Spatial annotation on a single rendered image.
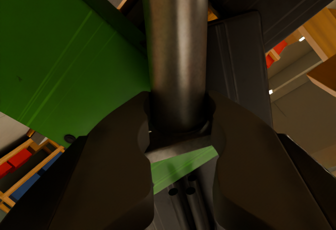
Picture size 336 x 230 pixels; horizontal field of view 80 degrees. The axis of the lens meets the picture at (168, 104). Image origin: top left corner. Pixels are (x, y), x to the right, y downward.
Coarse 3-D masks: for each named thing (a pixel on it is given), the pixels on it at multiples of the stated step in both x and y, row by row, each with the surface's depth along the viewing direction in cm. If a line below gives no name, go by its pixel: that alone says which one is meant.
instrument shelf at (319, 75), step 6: (330, 60) 58; (318, 66) 60; (324, 66) 58; (330, 66) 56; (312, 72) 60; (318, 72) 58; (324, 72) 56; (330, 72) 54; (312, 78) 58; (318, 78) 56; (324, 78) 54; (330, 78) 52; (318, 84) 57; (324, 84) 52; (330, 84) 50; (330, 90) 50
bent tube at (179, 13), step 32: (160, 0) 8; (192, 0) 8; (160, 32) 9; (192, 32) 9; (160, 64) 9; (192, 64) 9; (160, 96) 10; (192, 96) 10; (160, 128) 11; (192, 128) 11
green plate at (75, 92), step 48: (0, 0) 11; (48, 0) 11; (96, 0) 16; (0, 48) 13; (48, 48) 13; (96, 48) 13; (144, 48) 14; (0, 96) 15; (48, 96) 15; (96, 96) 15
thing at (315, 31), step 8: (320, 16) 73; (328, 16) 73; (304, 24) 75; (312, 24) 75; (320, 24) 74; (328, 24) 74; (304, 32) 79; (312, 32) 76; (320, 32) 75; (328, 32) 74; (312, 40) 78; (320, 40) 76; (328, 40) 75; (320, 48) 77; (328, 48) 76; (320, 56) 84; (328, 56) 77
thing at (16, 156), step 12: (24, 144) 458; (36, 144) 488; (12, 156) 438; (24, 156) 453; (48, 156) 478; (0, 168) 412; (12, 168) 440; (36, 168) 448; (24, 180) 425; (0, 192) 388; (12, 192) 402; (24, 192) 415; (0, 204) 409; (12, 204) 390
